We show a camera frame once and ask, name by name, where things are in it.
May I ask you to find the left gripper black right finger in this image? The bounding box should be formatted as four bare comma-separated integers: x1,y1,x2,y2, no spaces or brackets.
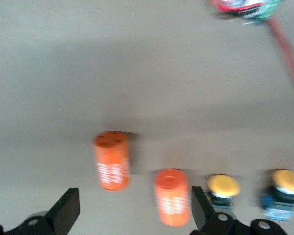
190,186,237,235

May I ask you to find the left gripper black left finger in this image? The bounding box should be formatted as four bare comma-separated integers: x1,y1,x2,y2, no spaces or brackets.
4,188,80,235

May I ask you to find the orange cylinder battery cell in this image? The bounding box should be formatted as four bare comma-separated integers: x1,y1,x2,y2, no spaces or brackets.
92,131,131,192
153,168,190,227

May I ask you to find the yellow mushroom push button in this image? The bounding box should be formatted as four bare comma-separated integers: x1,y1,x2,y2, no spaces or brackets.
205,174,241,216
257,169,294,222

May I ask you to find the small green circuit board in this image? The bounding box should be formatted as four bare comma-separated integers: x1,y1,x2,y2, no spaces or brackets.
209,0,285,25

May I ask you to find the red and black wire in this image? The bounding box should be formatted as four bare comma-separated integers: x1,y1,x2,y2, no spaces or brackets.
266,18,294,100

